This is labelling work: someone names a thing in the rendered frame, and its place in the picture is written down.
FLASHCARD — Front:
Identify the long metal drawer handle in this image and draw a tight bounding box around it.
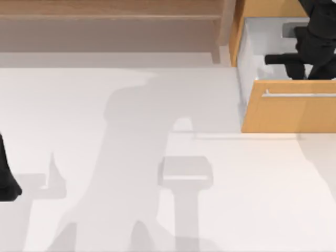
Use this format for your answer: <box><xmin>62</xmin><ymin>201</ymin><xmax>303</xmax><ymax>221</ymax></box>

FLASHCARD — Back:
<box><xmin>261</xmin><ymin>89</ymin><xmax>336</xmax><ymax>99</ymax></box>

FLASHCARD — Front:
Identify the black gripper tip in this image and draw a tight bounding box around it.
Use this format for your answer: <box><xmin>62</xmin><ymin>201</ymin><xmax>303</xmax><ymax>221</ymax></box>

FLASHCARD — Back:
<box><xmin>0</xmin><ymin>134</ymin><xmax>23</xmax><ymax>203</ymax></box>

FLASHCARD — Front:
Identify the wooden open shelf unit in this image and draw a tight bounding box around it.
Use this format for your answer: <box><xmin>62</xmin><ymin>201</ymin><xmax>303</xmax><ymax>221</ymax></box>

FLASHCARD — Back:
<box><xmin>0</xmin><ymin>0</ymin><xmax>236</xmax><ymax>65</ymax></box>

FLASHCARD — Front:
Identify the wooden cupboard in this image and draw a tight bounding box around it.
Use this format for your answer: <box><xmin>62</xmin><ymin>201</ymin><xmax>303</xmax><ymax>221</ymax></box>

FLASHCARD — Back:
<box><xmin>228</xmin><ymin>0</ymin><xmax>317</xmax><ymax>68</ymax></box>

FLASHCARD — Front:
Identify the grey pierced drawer inside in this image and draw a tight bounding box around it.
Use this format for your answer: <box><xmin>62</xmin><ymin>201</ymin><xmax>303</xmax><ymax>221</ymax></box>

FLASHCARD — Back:
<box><xmin>237</xmin><ymin>16</ymin><xmax>336</xmax><ymax>131</ymax></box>

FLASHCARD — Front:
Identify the pale wooden drawer front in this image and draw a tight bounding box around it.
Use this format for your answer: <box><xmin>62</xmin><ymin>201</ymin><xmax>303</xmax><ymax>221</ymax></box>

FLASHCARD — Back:
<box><xmin>240</xmin><ymin>79</ymin><xmax>336</xmax><ymax>134</ymax></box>

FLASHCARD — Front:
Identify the grey rounded box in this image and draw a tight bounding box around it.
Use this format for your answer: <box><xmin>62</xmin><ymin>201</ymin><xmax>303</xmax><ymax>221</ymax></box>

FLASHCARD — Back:
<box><xmin>281</xmin><ymin>23</ymin><xmax>299</xmax><ymax>38</ymax></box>

